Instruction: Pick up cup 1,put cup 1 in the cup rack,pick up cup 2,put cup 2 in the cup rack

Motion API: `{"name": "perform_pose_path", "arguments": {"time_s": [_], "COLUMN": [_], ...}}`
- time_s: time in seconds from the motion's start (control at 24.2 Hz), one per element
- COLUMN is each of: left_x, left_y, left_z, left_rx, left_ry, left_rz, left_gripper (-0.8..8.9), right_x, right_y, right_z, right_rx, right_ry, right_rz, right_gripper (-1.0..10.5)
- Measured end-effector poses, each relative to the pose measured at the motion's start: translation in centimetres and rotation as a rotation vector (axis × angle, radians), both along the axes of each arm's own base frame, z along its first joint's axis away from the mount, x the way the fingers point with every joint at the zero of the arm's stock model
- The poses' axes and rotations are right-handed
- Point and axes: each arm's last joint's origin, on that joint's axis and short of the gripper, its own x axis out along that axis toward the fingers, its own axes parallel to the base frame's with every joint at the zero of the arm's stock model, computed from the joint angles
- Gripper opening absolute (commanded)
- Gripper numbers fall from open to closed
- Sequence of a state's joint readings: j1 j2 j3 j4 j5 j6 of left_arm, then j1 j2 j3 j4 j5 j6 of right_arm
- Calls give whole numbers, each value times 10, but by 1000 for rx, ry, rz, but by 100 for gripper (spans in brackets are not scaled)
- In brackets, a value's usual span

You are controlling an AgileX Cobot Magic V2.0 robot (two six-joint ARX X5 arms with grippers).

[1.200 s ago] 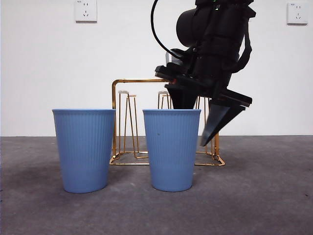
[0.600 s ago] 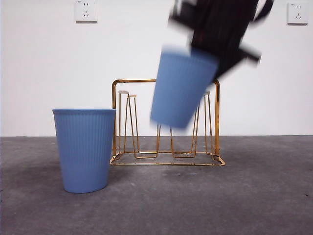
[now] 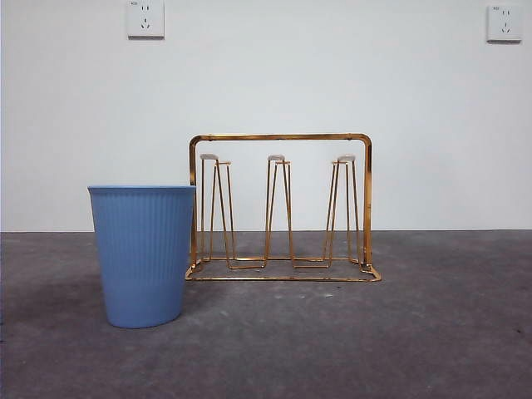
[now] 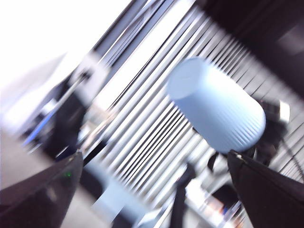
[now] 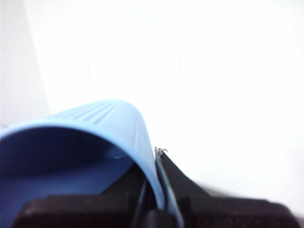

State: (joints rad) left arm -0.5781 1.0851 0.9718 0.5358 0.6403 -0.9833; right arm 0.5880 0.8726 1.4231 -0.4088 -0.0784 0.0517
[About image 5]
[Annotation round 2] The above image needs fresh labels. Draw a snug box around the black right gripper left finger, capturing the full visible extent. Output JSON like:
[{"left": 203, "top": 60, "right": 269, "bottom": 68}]
[{"left": 13, "top": 163, "right": 147, "bottom": 228}]

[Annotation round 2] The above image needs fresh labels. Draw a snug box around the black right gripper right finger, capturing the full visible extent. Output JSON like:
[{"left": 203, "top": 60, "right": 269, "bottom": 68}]
[{"left": 154, "top": 147, "right": 300, "bottom": 228}]

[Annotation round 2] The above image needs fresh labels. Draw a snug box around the blue ribbed cup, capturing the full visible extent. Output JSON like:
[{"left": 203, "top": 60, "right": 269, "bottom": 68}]
[{"left": 0, "top": 98, "right": 166, "bottom": 228}]

